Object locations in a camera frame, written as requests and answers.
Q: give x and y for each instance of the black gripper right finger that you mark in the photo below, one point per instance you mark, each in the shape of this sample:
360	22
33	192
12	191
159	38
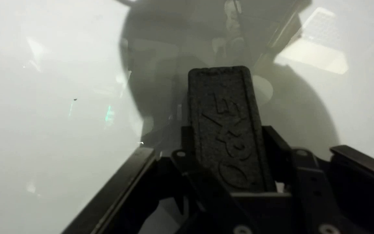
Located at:
325	195

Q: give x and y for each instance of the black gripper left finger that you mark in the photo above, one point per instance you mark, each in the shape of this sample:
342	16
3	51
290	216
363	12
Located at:
122	190

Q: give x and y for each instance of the black whiteboard eraser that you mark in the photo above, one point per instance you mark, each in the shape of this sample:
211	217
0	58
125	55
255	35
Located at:
228	130

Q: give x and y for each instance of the large glass whiteboard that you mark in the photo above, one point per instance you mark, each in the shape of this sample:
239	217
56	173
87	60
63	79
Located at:
45	86

